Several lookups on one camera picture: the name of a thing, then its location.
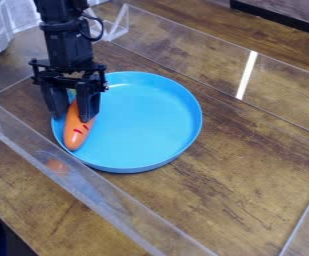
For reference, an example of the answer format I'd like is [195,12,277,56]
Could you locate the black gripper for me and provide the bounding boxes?
[28,36,106,123]

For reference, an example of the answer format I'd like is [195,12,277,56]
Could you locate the orange toy carrot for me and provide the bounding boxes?
[63,89,95,151]

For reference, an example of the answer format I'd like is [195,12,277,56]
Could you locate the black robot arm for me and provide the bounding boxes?
[28,0,107,123]

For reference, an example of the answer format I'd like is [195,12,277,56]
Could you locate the blue round tray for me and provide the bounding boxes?
[50,70,203,174]

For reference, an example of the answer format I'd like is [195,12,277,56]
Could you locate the white patterned curtain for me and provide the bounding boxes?
[0,0,39,52]

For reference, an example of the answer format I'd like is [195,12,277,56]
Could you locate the clear acrylic front barrier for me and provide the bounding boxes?
[0,106,217,256]

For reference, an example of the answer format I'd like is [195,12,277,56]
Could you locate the black bar at top right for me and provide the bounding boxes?
[230,0,309,33]

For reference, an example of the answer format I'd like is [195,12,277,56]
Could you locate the clear acrylic corner bracket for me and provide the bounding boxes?
[90,4,129,42]

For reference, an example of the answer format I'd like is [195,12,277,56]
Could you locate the black cable loop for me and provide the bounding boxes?
[76,14,106,43]

